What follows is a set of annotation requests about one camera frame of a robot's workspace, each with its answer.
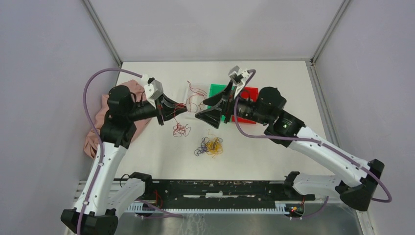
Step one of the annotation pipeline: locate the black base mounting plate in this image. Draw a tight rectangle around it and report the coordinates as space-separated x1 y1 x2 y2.
140 179 316 209

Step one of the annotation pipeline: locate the green plastic bin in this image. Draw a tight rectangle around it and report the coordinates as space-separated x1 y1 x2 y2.
203 83 235 123

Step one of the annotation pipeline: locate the coloured wire bundle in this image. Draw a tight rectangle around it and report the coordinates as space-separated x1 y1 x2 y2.
194 129 225 160

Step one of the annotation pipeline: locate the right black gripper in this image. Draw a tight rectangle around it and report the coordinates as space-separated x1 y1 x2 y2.
195 79 271 128

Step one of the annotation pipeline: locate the white slotted cable duct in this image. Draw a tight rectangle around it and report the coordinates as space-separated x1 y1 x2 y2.
125 202 289 215

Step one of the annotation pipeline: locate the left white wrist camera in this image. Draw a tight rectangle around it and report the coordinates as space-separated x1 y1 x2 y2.
141 76 163 101

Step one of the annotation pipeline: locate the red plastic bin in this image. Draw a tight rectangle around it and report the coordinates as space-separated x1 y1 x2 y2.
237 87 259 125

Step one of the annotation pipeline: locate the pink cloth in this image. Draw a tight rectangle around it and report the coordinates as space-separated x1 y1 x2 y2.
83 79 153 159

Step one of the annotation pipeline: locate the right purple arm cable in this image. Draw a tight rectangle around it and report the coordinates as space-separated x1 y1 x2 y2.
232 69 393 219

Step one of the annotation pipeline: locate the clear plastic bin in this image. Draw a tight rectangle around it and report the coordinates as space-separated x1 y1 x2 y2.
183 81 210 114

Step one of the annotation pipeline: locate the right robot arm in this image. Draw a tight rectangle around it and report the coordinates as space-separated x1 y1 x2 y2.
195 84 385 212

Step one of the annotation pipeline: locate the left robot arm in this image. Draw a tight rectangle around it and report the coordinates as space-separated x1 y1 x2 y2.
61 85 187 235

